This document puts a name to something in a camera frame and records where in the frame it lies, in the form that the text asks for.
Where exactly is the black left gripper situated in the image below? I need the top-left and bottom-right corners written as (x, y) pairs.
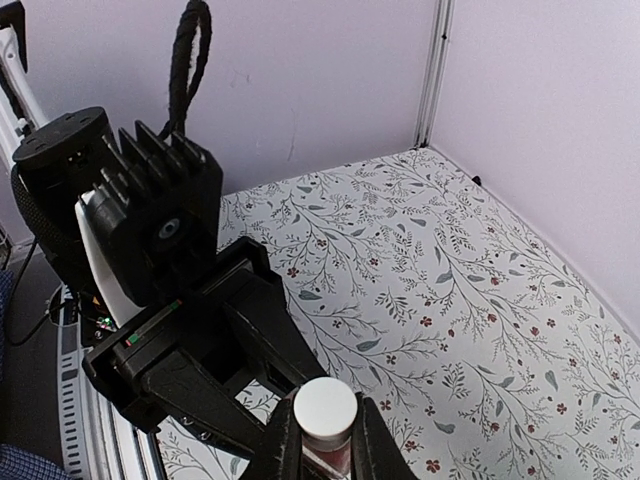
top-left (83, 237), bottom-right (328, 459)

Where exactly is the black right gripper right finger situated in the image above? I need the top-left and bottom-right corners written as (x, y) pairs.
top-left (351, 393), bottom-right (417, 480)

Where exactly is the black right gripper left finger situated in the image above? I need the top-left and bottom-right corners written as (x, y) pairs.
top-left (242, 392), bottom-right (304, 480)

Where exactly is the white nail polish brush cap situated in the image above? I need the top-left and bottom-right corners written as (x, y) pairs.
top-left (293, 377), bottom-right (358, 440)

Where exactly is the pink nail polish bottle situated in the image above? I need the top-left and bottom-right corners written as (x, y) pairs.
top-left (302, 432), bottom-right (351, 479)

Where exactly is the blue checked sleeve forearm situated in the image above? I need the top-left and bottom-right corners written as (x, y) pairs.
top-left (1, 270), bottom-right (72, 480)

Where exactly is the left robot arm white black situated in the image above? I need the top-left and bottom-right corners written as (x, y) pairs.
top-left (11, 1), bottom-right (324, 463)

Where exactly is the floral patterned table mat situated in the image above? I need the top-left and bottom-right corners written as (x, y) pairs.
top-left (219, 149), bottom-right (639, 479)

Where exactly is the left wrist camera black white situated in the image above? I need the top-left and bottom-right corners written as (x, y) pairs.
top-left (75, 121), bottom-right (223, 327)

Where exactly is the front aluminium rail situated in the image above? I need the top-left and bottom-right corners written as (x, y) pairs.
top-left (53, 305), bottom-right (167, 480)

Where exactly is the black power cable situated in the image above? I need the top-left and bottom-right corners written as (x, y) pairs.
top-left (4, 239), bottom-right (66, 347)

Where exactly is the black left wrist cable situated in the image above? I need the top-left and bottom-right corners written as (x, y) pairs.
top-left (158, 0), bottom-right (214, 141)

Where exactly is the left aluminium frame post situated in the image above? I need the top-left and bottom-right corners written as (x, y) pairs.
top-left (414, 0), bottom-right (455, 148)

